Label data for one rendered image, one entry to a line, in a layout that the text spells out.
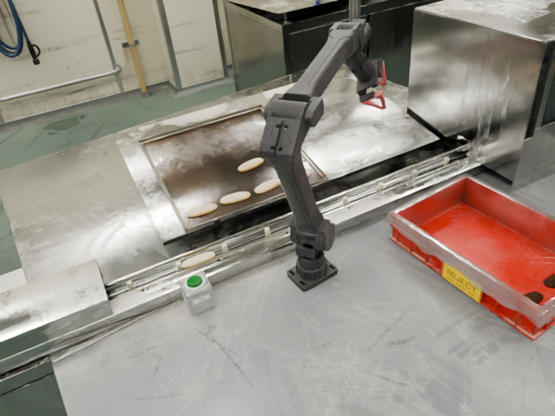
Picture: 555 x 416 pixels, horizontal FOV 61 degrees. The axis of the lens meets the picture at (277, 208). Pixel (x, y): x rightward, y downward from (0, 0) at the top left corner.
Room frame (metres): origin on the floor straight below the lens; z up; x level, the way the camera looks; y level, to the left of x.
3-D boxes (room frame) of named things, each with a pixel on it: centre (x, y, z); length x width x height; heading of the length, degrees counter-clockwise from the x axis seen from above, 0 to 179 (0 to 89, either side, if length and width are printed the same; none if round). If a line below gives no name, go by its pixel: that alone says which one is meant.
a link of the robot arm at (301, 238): (0.98, -0.08, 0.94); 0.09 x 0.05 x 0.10; 151
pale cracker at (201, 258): (1.03, 0.24, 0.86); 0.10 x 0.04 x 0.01; 113
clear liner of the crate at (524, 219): (0.93, -0.56, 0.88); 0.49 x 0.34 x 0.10; 29
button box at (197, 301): (0.90, 0.24, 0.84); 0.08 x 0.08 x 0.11; 23
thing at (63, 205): (1.70, 0.09, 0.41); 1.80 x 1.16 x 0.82; 119
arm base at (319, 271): (0.95, -0.08, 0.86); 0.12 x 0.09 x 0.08; 119
